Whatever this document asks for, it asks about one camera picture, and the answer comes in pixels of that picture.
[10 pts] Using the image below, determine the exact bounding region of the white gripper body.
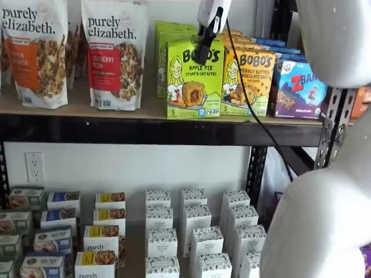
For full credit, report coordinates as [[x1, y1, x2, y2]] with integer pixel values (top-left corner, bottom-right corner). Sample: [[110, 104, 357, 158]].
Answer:
[[197, 0, 232, 34]]

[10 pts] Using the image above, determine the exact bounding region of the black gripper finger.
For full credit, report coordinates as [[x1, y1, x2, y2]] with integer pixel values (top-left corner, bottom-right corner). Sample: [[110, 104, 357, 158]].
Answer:
[[194, 25, 217, 66]]

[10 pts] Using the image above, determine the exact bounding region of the green Bobo's apple pie box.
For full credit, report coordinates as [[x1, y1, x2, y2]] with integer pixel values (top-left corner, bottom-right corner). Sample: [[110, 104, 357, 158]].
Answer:
[[156, 30, 201, 98], [165, 36, 225, 119], [154, 20, 198, 34]]

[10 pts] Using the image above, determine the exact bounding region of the orange Bobo's peanut butter box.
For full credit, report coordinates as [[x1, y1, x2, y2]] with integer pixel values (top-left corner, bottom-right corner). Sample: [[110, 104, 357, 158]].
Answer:
[[221, 47, 277, 118], [217, 30, 244, 39], [220, 36, 247, 52]]

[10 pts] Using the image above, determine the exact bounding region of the blue Zbar snack box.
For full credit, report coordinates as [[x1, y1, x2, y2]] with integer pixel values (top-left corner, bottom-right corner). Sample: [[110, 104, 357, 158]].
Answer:
[[254, 37, 287, 47], [261, 45, 301, 55], [268, 59, 329, 120], [275, 52, 308, 63]]

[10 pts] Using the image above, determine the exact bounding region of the brown shelf board with bags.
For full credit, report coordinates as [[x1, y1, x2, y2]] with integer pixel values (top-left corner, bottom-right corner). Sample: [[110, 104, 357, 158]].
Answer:
[[0, 78, 355, 127]]

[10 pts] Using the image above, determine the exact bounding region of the white floral print box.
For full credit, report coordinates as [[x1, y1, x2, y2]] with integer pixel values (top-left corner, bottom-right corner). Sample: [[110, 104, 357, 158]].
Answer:
[[234, 224, 267, 253], [189, 226, 224, 256], [227, 205, 260, 227], [198, 253, 233, 278], [181, 188, 208, 207], [182, 204, 213, 257], [221, 189, 251, 209], [145, 206, 174, 231], [240, 251, 262, 278], [145, 256, 181, 278], [145, 189, 172, 209], [147, 228, 179, 258]]

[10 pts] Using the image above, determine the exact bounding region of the orange snack box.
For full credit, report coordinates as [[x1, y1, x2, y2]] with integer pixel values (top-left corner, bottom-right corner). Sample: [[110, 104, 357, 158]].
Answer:
[[349, 86, 371, 120]]

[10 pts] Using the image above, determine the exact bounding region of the yellow banana nut granola box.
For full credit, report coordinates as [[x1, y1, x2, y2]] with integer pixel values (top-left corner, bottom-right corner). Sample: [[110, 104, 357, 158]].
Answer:
[[93, 207, 126, 229], [94, 191, 126, 210], [83, 225, 126, 267], [74, 250, 117, 278]]

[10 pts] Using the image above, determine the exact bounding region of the brown shelf board with boxes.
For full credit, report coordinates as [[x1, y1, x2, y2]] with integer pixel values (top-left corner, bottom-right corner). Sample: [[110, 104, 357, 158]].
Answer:
[[5, 188, 261, 278]]

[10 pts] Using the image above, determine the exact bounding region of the blue flax cereal box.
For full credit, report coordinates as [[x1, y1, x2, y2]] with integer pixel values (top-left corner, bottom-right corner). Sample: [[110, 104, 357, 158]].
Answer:
[[40, 207, 78, 230], [33, 226, 73, 255], [46, 191, 82, 211], [20, 251, 66, 278]]

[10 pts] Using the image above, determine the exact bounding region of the green oatmeal box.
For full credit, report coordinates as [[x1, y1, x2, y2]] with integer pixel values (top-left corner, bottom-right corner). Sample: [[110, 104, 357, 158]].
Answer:
[[0, 233, 24, 261], [0, 259, 16, 278], [8, 185, 46, 211], [0, 210, 34, 236]]

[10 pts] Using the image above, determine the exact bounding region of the cranberry pecan granola bag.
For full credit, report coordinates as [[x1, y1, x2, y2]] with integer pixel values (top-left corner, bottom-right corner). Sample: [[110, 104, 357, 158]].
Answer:
[[80, 0, 149, 111]]

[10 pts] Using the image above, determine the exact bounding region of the pumpkin cinnamon granola bag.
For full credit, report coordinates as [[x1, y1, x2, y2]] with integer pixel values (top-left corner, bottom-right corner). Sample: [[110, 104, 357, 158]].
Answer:
[[65, 21, 88, 79], [0, 0, 69, 110]]

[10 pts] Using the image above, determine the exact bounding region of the white plastic bag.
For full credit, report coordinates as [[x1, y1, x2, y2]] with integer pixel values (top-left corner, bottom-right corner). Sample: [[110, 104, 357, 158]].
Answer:
[[264, 147, 294, 204]]

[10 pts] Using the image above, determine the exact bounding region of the purple package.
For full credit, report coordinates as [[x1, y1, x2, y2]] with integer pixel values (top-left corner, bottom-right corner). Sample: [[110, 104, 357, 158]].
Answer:
[[358, 242, 371, 278]]

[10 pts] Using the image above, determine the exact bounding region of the black cable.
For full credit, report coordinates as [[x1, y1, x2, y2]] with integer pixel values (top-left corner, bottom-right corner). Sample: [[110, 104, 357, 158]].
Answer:
[[225, 16, 294, 183]]

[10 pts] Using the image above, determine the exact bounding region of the white wall power outlet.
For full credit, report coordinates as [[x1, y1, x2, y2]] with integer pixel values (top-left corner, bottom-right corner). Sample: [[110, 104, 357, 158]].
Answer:
[[25, 152, 46, 184]]

